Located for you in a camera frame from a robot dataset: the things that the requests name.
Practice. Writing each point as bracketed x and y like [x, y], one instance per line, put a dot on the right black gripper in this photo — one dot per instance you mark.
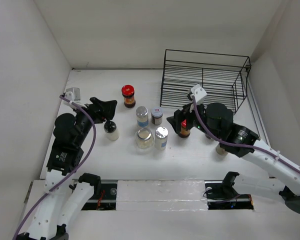
[180, 115]

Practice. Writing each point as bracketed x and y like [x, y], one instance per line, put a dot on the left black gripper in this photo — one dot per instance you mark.
[101, 109]

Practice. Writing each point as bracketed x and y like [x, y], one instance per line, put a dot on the red lid sauce jar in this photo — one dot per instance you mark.
[128, 93]
[184, 132]

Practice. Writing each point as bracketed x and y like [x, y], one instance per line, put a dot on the silver lid spice shaker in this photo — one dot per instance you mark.
[142, 117]

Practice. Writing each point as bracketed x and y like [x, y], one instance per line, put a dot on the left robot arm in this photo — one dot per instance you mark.
[52, 216]

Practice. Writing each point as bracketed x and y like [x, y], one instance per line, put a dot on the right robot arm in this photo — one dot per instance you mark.
[216, 122]

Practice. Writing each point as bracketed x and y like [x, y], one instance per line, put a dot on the black cap white bottle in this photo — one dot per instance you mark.
[111, 130]

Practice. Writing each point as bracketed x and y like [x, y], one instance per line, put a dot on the white lid dark jar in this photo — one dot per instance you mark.
[157, 115]

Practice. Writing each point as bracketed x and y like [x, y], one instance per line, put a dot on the open glass jar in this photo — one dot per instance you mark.
[144, 140]

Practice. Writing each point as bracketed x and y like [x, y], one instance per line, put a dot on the black cap beige bottle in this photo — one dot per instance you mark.
[220, 151]

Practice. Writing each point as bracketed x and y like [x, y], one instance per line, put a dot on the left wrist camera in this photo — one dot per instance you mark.
[73, 94]

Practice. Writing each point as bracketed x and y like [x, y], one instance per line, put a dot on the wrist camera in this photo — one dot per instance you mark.
[198, 93]
[73, 94]

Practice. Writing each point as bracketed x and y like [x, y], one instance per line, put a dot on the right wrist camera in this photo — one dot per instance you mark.
[198, 93]

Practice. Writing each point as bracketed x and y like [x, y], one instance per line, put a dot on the black wire rack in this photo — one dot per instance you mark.
[223, 76]

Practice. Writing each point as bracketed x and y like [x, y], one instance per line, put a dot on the metal mounting rail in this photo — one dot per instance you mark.
[105, 200]

